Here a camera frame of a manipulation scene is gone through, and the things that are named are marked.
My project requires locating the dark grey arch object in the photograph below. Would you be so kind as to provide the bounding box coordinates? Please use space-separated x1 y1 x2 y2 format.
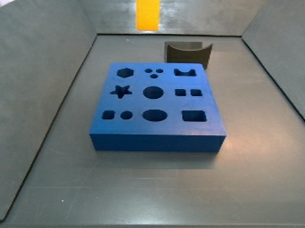
165 41 213 69

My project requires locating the blue shape sorter block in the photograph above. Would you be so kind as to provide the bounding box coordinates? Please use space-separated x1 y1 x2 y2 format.
90 62 226 152

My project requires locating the orange vertical strip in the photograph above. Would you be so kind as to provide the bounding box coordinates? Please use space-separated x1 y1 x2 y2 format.
137 0 161 31

